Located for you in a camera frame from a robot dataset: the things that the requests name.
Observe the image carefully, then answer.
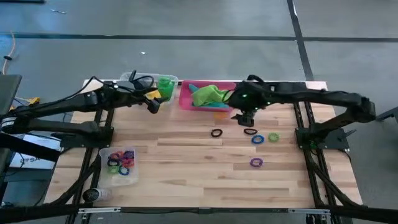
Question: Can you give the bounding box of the black curved cable stub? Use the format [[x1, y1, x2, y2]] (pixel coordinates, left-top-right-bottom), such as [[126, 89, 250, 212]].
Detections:
[[247, 74, 265, 84]]

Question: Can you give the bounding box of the green sports bottle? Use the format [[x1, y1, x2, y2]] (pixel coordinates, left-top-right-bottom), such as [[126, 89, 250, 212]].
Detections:
[[157, 77, 175, 101]]

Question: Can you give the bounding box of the silver frame bracket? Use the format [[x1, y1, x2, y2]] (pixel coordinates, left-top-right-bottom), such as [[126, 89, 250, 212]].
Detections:
[[287, 208, 330, 214], [77, 207, 121, 214]]

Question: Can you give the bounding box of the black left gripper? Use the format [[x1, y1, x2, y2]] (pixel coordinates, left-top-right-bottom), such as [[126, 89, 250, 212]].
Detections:
[[138, 88, 169, 114]]

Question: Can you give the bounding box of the black slanted beam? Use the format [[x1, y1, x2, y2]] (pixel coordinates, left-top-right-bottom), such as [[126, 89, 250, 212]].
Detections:
[[0, 133, 62, 162]]

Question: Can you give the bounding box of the green cloth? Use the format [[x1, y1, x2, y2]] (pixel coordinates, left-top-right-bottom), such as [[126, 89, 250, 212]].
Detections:
[[191, 84, 233, 107]]

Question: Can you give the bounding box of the black side desk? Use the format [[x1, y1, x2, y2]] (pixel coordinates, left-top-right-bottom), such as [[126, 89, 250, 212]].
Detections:
[[0, 74, 22, 116]]

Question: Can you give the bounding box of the small clear plastic container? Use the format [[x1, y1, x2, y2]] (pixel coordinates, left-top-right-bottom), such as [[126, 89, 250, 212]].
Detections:
[[98, 146, 139, 189]]

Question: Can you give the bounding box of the pink plastic bin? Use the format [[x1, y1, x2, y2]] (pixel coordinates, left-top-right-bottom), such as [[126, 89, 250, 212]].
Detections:
[[179, 80, 237, 113]]

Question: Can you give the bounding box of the black metal rig frame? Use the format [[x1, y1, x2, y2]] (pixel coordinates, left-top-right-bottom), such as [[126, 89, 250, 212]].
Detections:
[[0, 80, 398, 224]]

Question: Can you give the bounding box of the large clear plastic bin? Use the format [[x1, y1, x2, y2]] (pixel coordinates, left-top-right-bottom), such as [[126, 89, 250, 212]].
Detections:
[[119, 72, 179, 105]]

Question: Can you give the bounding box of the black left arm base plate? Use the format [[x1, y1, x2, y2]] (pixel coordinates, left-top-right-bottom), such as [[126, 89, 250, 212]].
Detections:
[[58, 126, 114, 149]]

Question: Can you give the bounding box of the white beverage can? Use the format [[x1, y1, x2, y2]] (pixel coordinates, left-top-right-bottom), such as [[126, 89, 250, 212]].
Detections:
[[81, 187, 112, 203]]

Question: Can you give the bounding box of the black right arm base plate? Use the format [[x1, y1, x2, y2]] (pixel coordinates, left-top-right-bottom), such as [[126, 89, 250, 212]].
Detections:
[[295, 127, 357, 151]]

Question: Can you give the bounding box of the white cardboard box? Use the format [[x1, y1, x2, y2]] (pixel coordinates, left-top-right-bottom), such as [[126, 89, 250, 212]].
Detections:
[[9, 134, 63, 170]]

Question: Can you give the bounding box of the yellow sports bottle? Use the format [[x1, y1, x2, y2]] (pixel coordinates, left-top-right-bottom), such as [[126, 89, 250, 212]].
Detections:
[[145, 90, 162, 101]]

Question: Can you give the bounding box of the orange floor cable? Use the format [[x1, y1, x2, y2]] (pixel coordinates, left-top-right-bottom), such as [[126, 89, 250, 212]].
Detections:
[[0, 29, 16, 75]]

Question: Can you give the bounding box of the black chair base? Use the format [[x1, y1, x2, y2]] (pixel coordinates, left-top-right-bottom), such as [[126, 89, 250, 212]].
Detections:
[[375, 106, 398, 122]]

